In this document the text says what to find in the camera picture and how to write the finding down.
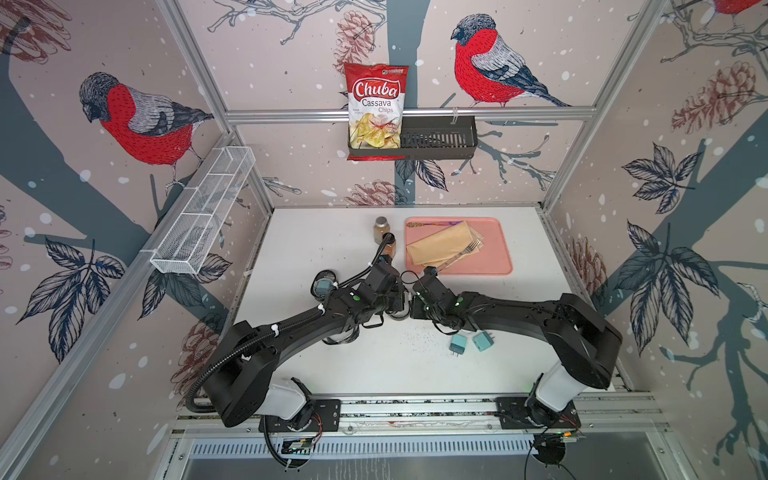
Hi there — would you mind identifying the clear pouch black zipper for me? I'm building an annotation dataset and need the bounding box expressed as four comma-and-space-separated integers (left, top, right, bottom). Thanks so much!
310, 270, 337, 301

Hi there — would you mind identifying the teal charger plug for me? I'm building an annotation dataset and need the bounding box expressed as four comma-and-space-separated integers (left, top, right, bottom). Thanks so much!
449, 334, 467, 356
314, 278, 333, 298
472, 331, 494, 352

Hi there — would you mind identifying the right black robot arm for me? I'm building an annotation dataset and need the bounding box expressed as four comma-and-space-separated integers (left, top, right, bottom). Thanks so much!
410, 274, 623, 426

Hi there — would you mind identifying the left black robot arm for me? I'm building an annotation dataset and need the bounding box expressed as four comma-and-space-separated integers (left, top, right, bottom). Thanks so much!
184, 255, 406, 429

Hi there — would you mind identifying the clear pouch far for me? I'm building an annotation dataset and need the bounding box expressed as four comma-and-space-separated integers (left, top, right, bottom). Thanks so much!
385, 299, 411, 321

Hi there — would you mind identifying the orange pepper spice jar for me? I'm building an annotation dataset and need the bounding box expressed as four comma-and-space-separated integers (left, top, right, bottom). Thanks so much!
382, 232, 396, 260

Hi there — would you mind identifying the shichimi spice jar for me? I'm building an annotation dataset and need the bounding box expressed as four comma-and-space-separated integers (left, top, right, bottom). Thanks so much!
373, 216, 390, 244

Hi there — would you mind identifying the yellow folded napkin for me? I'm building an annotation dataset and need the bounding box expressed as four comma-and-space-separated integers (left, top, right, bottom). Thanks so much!
406, 221, 484, 267

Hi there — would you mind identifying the pink tray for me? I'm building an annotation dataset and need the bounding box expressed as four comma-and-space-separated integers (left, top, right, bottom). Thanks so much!
405, 217, 513, 276

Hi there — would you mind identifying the Chuba cassava chips bag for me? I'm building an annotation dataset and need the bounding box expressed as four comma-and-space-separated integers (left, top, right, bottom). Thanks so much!
344, 63, 409, 160

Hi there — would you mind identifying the pink handled spoon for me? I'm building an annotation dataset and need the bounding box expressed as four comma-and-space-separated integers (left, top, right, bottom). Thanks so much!
406, 221, 463, 228

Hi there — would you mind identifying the pink handled fork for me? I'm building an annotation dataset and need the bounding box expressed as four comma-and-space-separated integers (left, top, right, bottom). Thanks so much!
436, 239, 482, 272

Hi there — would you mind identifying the black wall basket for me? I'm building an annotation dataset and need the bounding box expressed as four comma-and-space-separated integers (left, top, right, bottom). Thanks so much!
349, 116, 478, 161

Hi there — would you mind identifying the aluminium frame rail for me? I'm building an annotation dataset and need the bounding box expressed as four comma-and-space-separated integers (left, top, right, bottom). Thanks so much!
224, 106, 597, 125

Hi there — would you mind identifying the white wire mesh shelf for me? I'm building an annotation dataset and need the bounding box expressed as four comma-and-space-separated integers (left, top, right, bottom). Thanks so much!
150, 146, 255, 275

